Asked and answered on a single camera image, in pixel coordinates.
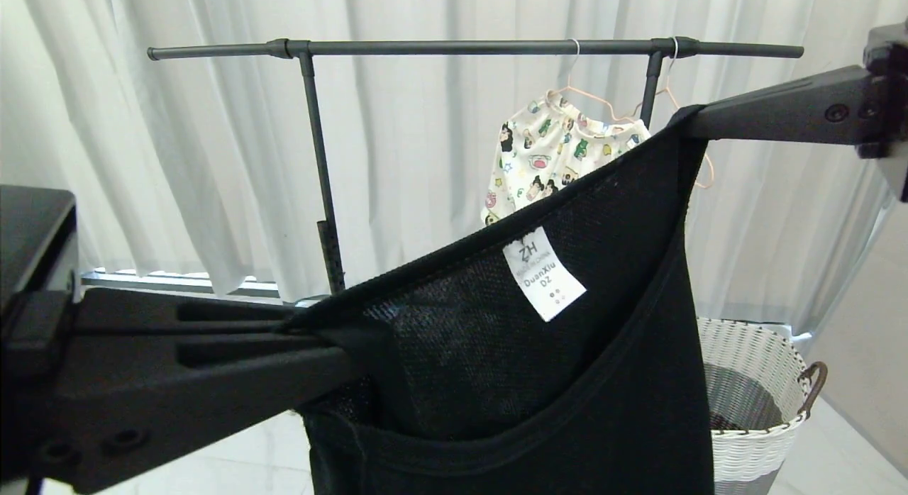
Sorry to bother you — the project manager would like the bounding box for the white curtain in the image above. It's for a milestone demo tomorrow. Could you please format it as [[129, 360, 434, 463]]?
[[0, 0, 908, 336]]

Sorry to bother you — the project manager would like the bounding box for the pink clothes hanger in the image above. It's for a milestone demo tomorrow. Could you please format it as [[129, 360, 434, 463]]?
[[631, 40, 717, 191], [546, 40, 643, 127]]

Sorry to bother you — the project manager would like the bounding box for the window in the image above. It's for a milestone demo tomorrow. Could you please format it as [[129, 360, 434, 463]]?
[[80, 267, 284, 299]]

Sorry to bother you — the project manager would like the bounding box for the black clothes rack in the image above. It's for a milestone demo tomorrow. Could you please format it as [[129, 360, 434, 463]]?
[[147, 38, 804, 297]]

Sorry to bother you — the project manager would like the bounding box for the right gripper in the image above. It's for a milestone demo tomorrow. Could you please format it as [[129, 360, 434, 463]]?
[[858, 20, 908, 201]]

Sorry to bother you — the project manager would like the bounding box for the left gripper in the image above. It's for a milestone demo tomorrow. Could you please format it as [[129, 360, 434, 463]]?
[[0, 289, 364, 493]]

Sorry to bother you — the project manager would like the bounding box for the cream printed garment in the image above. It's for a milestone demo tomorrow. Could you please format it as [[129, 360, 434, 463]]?
[[480, 91, 652, 226]]

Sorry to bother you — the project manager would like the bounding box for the black garment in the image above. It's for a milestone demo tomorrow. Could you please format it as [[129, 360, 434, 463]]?
[[284, 105, 716, 495]]

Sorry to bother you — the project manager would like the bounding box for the white laundry basket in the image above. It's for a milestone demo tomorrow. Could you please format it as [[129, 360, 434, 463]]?
[[697, 318, 829, 495]]

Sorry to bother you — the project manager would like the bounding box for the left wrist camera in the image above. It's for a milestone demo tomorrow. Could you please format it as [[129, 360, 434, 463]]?
[[0, 185, 79, 301]]

